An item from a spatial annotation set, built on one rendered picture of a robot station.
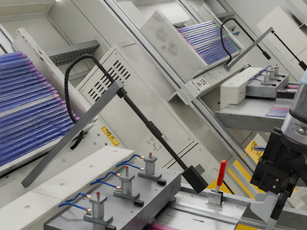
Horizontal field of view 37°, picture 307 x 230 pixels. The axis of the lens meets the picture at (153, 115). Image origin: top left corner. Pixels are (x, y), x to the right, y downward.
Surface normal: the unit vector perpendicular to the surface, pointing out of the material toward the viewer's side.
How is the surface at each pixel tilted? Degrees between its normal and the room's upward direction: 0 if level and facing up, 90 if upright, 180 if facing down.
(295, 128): 90
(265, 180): 90
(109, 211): 47
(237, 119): 90
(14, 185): 90
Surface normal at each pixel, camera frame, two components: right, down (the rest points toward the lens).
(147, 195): 0.03, -0.96
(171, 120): -0.43, 0.26
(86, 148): 0.63, -0.60
